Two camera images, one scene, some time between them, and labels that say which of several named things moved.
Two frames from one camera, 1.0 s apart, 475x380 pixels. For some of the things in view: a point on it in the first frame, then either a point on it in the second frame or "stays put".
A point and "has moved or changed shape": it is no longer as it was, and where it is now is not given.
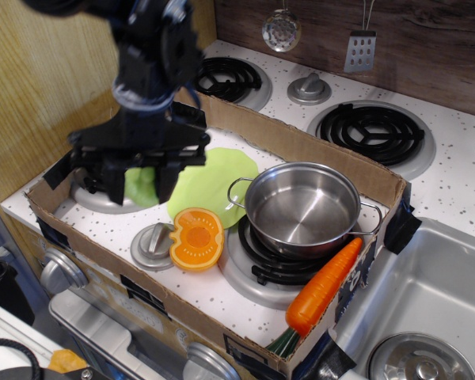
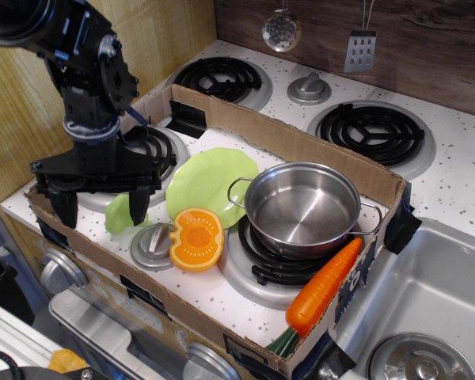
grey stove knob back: (311, 90) stays put
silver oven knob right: (204, 362) stays put
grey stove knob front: (151, 245) stays put
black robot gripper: (168, 138) -> (103, 168)
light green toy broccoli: (140, 185) has moved or changed shape
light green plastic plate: (219, 184) stays put
